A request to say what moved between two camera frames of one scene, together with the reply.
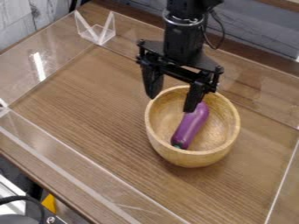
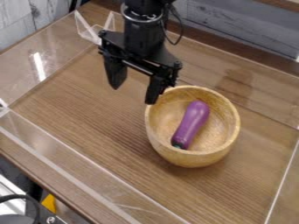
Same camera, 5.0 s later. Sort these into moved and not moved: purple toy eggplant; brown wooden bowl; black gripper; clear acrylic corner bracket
Moved: black gripper
Not moved: brown wooden bowl; clear acrylic corner bracket; purple toy eggplant
